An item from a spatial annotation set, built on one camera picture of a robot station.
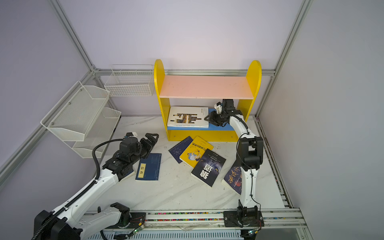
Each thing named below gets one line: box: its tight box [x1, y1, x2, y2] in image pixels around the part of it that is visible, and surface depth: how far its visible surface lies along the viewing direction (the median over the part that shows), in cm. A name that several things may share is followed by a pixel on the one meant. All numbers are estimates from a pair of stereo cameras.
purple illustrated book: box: [221, 166, 242, 196], surface depth 87 cm
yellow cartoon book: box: [179, 136, 214, 168], surface depth 100 cm
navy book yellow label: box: [135, 153, 162, 181], surface depth 91 cm
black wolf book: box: [191, 148, 227, 188], surface depth 92 cm
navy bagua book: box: [168, 136, 194, 164], surface depth 102 cm
